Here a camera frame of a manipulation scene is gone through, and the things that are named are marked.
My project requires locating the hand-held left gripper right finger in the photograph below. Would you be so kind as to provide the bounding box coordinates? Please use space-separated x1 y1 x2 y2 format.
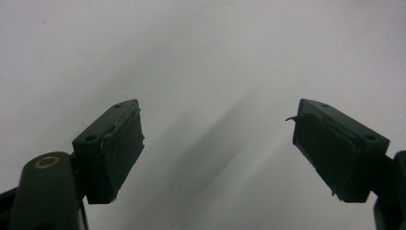
285 98 391 203

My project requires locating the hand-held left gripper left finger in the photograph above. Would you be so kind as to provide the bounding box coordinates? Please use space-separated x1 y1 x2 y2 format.
71 99 146 205

